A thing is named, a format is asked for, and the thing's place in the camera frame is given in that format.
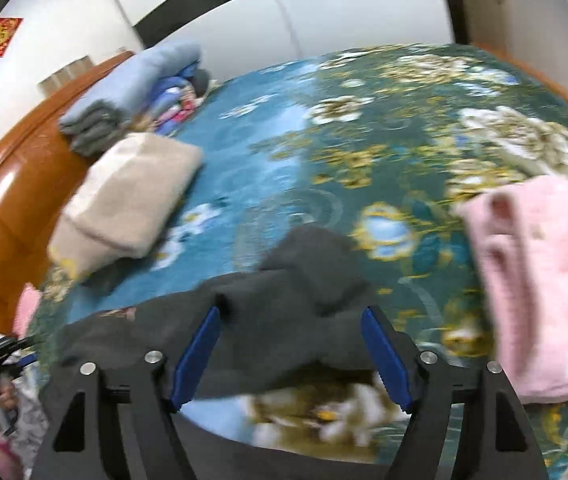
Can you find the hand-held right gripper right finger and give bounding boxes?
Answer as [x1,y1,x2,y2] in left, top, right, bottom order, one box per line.
[361,306,551,480]

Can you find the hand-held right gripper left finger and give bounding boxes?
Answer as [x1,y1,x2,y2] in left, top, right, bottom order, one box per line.
[32,306,223,480]

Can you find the dark grey garment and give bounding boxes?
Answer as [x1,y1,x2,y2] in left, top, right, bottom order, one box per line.
[39,225,390,411]

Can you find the pink fluffy garment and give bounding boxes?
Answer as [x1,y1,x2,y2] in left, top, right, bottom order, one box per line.
[456,176,568,405]

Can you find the beige folded garment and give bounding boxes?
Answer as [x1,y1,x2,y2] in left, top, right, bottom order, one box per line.
[48,132,205,281]

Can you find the wooden bed headboard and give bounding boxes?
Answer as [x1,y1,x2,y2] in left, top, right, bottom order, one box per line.
[0,51,136,336]

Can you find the floral teal bed blanket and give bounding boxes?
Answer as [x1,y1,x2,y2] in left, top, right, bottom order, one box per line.
[29,42,568,480]

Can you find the dark grey folded cloth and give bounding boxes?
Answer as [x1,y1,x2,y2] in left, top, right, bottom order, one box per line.
[61,105,130,157]

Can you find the colourful printed folded cloth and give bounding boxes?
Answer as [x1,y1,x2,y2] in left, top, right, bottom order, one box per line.
[151,60,205,137]

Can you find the stack of folded blankets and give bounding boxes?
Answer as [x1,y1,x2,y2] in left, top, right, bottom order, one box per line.
[59,41,202,136]

